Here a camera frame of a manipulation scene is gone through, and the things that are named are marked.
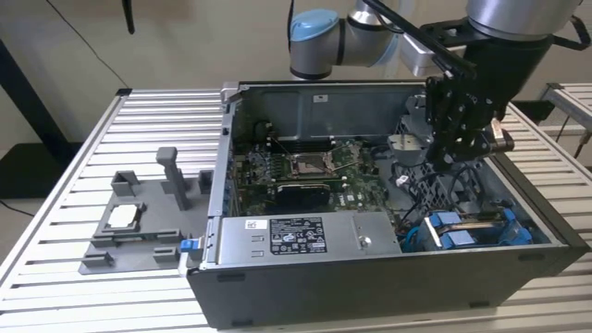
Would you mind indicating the hard disk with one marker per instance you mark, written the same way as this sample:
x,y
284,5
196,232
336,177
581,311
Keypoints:
x,y
445,222

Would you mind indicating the CPU socket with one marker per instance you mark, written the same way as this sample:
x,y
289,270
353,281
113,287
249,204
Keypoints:
x,y
307,166

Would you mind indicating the silver CPU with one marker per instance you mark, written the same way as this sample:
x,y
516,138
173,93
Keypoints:
x,y
123,215

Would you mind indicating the silver power supply unit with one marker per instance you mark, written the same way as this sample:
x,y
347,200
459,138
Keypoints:
x,y
315,236

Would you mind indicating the black RAM slot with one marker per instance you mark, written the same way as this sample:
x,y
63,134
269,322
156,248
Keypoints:
x,y
303,136
303,140

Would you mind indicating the grey metal drive bracket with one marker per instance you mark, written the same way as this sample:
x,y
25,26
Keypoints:
x,y
407,145

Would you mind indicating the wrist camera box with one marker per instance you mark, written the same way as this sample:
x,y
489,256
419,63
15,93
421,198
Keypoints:
x,y
501,140

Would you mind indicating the grey parts rack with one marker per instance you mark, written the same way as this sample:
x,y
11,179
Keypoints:
x,y
152,243

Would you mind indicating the green motherboard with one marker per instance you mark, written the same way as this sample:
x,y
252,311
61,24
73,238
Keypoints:
x,y
360,194

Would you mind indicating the black graphics card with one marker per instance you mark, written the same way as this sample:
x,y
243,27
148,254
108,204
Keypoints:
x,y
303,197

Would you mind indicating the black hanging object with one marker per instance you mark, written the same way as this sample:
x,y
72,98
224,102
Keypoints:
x,y
131,21

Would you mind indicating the grey metal disk bay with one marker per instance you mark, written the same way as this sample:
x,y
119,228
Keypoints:
x,y
429,187

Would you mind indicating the silver camera mount bracket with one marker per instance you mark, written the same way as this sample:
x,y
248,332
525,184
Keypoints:
x,y
419,52

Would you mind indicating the black camera bracket frame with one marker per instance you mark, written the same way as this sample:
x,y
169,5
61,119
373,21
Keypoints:
x,y
444,29

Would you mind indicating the black PC case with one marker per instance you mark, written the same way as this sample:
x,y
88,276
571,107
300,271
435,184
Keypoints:
x,y
324,298

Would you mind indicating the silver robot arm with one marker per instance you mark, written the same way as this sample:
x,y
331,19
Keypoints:
x,y
319,45

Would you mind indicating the locking lever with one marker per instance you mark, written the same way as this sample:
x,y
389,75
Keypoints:
x,y
279,145

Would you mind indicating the black desk frame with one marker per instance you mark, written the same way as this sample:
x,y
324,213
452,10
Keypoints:
x,y
28,104

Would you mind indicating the metal slat side table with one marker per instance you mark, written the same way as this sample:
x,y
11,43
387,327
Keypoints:
x,y
571,104

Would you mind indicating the blue case latch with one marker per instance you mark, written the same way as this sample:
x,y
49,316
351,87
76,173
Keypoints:
x,y
187,245

